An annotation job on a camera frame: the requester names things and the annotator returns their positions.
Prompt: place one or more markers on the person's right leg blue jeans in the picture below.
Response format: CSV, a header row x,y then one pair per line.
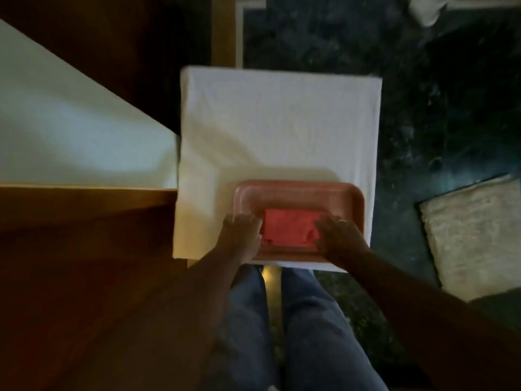
x,y
325,342

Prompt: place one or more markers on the wooden door frame trim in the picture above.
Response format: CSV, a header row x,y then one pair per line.
x,y
224,28

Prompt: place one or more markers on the red cloth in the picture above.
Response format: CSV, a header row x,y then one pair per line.
x,y
287,228

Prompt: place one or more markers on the person's left forearm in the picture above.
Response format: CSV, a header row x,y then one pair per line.
x,y
203,305

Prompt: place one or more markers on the person's left leg blue jeans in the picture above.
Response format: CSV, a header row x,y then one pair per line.
x,y
248,333

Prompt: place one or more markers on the brown wooden bed frame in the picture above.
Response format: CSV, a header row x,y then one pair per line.
x,y
81,223

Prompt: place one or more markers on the white towel over stool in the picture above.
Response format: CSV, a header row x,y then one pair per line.
x,y
281,126

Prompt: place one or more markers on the white bed mattress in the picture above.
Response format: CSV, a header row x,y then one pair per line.
x,y
69,134

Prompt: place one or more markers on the pink plastic tray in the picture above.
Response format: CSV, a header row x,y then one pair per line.
x,y
299,195

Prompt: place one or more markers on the person's left hand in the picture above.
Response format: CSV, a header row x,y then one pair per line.
x,y
239,240

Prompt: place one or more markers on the person's right forearm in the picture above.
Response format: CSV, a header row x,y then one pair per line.
x,y
427,321

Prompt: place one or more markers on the white crumpled cloth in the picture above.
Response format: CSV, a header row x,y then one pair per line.
x,y
429,10

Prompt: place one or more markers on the beige floor mat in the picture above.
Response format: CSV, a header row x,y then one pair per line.
x,y
476,240

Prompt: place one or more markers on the person's right fingers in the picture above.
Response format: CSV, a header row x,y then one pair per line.
x,y
330,227

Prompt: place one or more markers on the person's leg blue jeans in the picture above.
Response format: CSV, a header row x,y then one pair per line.
x,y
325,342
248,333

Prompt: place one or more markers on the person's right hand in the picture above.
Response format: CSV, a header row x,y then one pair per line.
x,y
338,240

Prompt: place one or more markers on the person's left fingers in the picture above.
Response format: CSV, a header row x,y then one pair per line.
x,y
244,223

